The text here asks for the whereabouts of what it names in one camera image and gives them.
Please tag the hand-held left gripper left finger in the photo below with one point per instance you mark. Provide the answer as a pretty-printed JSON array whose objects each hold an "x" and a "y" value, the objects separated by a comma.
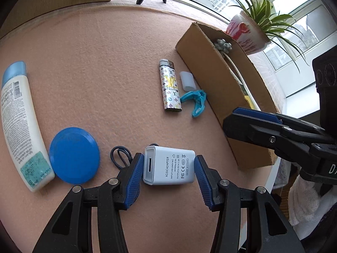
[{"x": 134, "y": 179}]

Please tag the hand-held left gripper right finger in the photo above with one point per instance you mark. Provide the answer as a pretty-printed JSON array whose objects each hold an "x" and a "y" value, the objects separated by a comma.
[{"x": 202, "y": 181}]

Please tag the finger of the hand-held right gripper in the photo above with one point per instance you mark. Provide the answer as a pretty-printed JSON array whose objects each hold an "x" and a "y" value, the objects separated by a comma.
[
  {"x": 250, "y": 133},
  {"x": 258, "y": 116}
]

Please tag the black and yellow card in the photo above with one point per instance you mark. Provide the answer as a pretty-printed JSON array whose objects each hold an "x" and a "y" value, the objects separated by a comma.
[{"x": 246, "y": 97}]

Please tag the grey-white charger adapter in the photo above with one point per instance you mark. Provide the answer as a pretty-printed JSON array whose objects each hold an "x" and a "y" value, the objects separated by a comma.
[{"x": 168, "y": 166}]

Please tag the teal plastic clip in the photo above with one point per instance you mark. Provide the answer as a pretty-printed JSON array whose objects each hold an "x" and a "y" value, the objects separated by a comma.
[{"x": 197, "y": 102}]

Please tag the cardboard box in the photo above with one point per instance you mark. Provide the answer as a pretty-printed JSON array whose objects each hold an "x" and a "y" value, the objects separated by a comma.
[{"x": 210, "y": 73}]

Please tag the blue round lid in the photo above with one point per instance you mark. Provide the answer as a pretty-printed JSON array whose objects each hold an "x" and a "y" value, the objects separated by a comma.
[{"x": 75, "y": 155}]

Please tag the white roller massager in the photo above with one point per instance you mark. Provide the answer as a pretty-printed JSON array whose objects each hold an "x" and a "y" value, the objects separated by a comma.
[{"x": 223, "y": 44}]

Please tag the white translucent cap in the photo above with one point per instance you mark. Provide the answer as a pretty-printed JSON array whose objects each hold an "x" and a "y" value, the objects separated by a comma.
[{"x": 187, "y": 80}]

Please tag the patterned silver lighter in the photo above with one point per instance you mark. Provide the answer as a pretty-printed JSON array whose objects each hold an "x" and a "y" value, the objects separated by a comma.
[{"x": 169, "y": 87}]

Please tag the white bottle with blue cap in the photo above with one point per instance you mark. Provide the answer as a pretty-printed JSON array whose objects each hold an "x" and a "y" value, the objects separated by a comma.
[{"x": 18, "y": 121}]

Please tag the person's right hand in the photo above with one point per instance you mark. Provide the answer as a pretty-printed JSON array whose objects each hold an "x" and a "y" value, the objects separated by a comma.
[{"x": 302, "y": 203}]

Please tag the red and white plant pot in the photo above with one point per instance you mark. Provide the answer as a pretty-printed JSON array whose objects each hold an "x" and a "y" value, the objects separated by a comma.
[{"x": 247, "y": 34}]

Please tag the green spider plant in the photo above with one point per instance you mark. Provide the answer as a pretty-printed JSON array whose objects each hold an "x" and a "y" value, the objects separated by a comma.
[{"x": 263, "y": 10}]

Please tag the pink felt table mat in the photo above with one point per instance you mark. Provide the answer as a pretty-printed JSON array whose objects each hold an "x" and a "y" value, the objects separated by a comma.
[{"x": 92, "y": 71}]

